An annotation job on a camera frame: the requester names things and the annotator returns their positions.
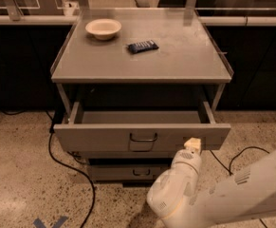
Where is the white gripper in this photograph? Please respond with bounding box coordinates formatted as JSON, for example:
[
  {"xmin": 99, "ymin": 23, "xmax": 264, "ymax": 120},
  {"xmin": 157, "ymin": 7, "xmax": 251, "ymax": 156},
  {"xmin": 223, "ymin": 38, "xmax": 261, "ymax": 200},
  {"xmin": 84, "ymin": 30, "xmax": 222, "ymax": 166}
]
[{"xmin": 172, "ymin": 138, "xmax": 202, "ymax": 173}]

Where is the grey top drawer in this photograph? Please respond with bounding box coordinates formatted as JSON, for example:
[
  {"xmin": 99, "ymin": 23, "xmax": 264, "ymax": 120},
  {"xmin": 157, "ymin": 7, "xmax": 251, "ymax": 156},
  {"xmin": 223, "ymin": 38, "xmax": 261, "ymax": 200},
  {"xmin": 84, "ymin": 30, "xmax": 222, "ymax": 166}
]
[{"xmin": 54, "ymin": 102, "xmax": 230, "ymax": 153}]

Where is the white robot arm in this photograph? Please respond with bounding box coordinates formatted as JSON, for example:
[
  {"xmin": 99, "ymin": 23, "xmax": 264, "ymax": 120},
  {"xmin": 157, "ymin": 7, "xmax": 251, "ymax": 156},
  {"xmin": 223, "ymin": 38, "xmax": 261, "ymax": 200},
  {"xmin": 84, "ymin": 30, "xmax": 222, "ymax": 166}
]
[{"xmin": 147, "ymin": 138, "xmax": 276, "ymax": 228}]

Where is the grey cabinet table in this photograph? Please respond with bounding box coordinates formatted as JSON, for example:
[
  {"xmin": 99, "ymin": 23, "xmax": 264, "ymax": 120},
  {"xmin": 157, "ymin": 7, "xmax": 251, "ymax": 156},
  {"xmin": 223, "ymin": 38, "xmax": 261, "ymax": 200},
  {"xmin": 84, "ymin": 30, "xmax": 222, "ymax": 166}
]
[{"xmin": 51, "ymin": 9, "xmax": 233, "ymax": 182}]

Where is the blue snack packet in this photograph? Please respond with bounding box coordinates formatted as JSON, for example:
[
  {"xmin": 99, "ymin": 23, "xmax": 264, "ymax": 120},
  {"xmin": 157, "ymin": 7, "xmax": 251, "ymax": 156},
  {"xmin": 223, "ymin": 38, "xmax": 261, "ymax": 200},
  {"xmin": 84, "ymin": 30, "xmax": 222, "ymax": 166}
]
[{"xmin": 127, "ymin": 40, "xmax": 159, "ymax": 54}]

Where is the black plug adapter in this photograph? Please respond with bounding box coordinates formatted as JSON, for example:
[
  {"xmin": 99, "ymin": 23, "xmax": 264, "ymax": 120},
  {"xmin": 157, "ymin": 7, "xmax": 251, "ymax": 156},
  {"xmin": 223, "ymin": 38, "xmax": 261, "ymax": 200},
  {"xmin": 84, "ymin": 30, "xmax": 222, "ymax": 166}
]
[{"xmin": 49, "ymin": 110, "xmax": 64, "ymax": 133}]

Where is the white ceramic bowl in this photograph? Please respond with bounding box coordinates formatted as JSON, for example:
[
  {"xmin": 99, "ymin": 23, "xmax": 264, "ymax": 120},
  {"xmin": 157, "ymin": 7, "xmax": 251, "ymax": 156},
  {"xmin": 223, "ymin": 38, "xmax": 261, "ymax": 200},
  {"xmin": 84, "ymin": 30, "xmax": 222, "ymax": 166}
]
[{"xmin": 85, "ymin": 19, "xmax": 121, "ymax": 41}]

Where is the black floor cable right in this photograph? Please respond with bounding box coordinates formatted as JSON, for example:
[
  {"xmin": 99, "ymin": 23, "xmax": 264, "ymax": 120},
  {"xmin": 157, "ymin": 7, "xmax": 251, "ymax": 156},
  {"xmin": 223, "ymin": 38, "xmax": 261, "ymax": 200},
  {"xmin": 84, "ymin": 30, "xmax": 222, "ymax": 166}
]
[{"xmin": 209, "ymin": 145, "xmax": 270, "ymax": 228}]

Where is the black floor cable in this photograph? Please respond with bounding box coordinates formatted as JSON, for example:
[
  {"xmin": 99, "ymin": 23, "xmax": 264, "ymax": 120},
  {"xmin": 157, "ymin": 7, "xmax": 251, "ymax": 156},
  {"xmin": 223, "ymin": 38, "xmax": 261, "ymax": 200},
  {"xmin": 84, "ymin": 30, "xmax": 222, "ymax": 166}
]
[
  {"xmin": 46, "ymin": 109, "xmax": 97, "ymax": 228},
  {"xmin": 209, "ymin": 145, "xmax": 270, "ymax": 228}
]

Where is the black floor cable left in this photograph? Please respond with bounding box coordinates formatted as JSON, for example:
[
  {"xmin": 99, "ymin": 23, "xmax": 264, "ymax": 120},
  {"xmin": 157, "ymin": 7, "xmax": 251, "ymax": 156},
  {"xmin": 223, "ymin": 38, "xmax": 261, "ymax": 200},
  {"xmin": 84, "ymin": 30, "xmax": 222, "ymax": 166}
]
[{"xmin": 46, "ymin": 109, "xmax": 97, "ymax": 228}]

